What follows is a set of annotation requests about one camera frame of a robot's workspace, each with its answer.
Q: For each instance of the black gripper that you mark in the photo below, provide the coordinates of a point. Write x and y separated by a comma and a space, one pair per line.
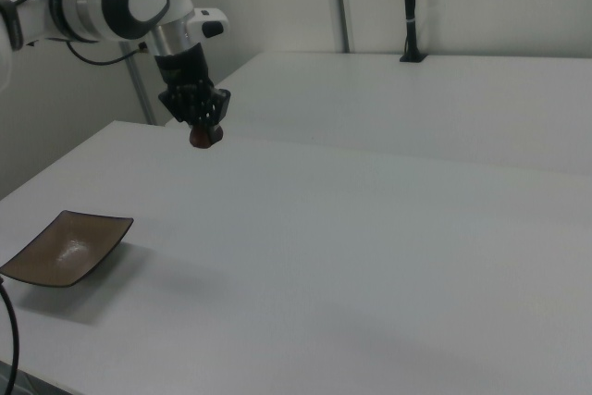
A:
182, 66

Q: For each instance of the small round dark red food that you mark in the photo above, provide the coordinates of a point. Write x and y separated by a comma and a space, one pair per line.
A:
199, 139

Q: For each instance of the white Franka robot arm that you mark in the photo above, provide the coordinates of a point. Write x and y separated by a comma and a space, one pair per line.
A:
115, 2

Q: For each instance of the square brown ceramic plate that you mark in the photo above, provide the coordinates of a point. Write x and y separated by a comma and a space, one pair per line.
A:
65, 249

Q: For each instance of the grey metal wall post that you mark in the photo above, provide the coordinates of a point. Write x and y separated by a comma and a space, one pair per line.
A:
341, 2
141, 90

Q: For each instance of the black pole with table mount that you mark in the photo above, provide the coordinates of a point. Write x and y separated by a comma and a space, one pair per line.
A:
409, 2

